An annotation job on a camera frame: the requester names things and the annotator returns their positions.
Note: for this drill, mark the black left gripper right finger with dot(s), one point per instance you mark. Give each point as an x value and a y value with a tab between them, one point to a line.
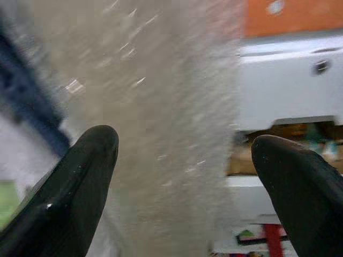
308	200

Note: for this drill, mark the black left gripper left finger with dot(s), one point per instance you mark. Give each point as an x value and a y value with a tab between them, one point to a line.
67	200

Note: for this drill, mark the white drawer cabinet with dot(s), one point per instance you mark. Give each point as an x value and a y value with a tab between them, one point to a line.
289	88

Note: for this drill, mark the dark blue cloth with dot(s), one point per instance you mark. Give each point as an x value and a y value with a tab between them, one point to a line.
24	93

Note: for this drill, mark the orange board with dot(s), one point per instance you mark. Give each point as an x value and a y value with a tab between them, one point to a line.
294	18

